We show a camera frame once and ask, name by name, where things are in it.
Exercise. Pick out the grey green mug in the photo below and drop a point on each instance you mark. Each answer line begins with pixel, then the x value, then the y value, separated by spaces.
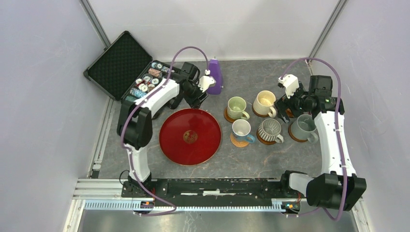
pixel 304 128

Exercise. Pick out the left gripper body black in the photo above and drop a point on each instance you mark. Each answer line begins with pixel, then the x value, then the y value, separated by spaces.
pixel 193 94

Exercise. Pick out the light green mug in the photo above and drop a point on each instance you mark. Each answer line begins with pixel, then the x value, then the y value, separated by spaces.
pixel 236 108

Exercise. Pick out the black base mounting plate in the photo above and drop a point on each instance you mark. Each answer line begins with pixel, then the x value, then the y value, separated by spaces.
pixel 209 192

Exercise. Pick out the red round tray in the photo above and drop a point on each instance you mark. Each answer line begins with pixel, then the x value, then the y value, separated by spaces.
pixel 190 137

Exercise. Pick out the purple metronome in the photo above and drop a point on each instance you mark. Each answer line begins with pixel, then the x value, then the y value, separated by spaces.
pixel 216 73

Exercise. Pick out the aluminium rail frame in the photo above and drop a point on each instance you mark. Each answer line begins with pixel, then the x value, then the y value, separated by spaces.
pixel 97 205

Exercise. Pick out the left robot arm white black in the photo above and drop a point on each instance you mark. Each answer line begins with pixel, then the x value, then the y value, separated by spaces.
pixel 135 122

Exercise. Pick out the black poker chip case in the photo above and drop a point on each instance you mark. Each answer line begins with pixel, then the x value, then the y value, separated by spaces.
pixel 125 71

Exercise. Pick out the blue mug white inside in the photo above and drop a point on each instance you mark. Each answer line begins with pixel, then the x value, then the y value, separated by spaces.
pixel 241 131

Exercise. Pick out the cream yellow mug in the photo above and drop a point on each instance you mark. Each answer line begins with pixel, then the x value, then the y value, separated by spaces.
pixel 264 103

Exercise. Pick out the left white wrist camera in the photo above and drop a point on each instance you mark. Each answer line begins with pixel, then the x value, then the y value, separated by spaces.
pixel 206 81

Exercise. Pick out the woven rattan coaster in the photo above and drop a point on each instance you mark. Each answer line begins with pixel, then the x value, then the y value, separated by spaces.
pixel 237 143

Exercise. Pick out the brown wooden coaster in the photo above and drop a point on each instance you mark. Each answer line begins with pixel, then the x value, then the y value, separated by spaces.
pixel 294 138
pixel 265 142
pixel 257 114
pixel 289 113
pixel 227 117

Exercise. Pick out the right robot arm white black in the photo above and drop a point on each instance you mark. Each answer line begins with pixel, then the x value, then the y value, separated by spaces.
pixel 338 186

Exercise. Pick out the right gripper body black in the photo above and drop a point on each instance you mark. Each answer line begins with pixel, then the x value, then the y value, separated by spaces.
pixel 298 103

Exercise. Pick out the grey ribbed mug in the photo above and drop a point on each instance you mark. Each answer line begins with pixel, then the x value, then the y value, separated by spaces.
pixel 270 130

